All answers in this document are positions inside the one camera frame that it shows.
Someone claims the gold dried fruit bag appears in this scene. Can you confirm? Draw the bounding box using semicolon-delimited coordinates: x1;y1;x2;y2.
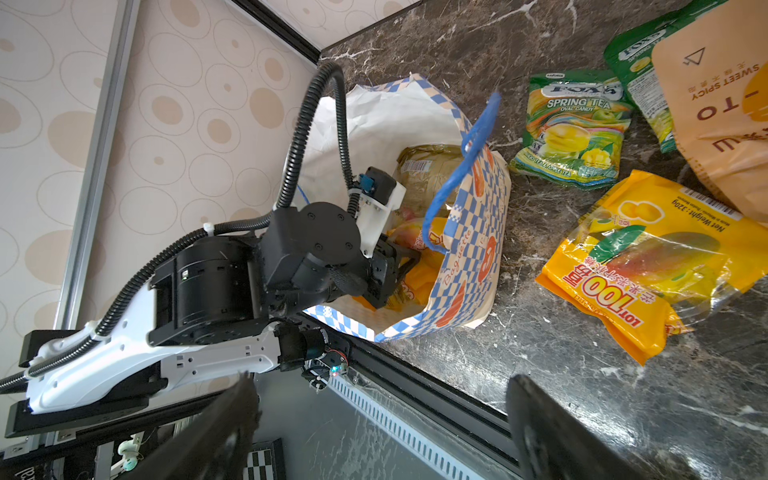
394;144;463;221

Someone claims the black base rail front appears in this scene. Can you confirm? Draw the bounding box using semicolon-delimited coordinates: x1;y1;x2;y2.
0;311;529;480

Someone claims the black frame post left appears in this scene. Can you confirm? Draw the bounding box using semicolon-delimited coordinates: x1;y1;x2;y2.
232;0;320;65

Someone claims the green Fox's candy bag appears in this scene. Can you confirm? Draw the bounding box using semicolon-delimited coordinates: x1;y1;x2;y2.
604;1;723;153

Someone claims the aluminium rail left wall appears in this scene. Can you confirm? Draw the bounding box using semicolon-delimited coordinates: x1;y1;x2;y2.
54;0;141;330

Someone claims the blue checkered paper bag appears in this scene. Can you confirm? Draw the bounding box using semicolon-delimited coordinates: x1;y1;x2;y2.
309;75;511;342

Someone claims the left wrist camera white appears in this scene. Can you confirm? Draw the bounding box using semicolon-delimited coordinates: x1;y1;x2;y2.
352;167;406;258

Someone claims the orange potato chips bag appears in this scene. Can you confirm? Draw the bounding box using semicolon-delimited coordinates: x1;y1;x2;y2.
652;0;767;224

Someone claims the yellow gummy candy bag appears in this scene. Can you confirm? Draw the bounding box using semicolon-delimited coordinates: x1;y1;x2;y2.
537;170;767;364
355;218;444;312

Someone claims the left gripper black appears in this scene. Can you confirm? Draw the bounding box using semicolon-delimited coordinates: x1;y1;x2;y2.
363;235;420;309

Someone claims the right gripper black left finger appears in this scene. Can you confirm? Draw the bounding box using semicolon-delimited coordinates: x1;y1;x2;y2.
125;374;260;480

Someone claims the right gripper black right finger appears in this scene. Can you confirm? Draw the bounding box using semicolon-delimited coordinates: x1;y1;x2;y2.
506;375;642;480

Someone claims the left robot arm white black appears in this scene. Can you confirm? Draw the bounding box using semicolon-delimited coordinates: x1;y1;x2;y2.
1;63;420;438

